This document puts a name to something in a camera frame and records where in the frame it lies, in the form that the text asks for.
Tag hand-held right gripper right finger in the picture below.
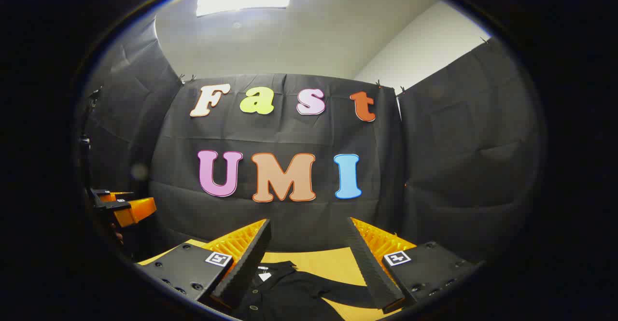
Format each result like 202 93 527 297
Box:
347 217 484 314

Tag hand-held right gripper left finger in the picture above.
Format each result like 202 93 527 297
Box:
134 218 272 311

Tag black trousers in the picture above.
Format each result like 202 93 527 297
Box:
232 261 379 321

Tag black backdrop cloth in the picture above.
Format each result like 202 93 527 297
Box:
77 14 548 273

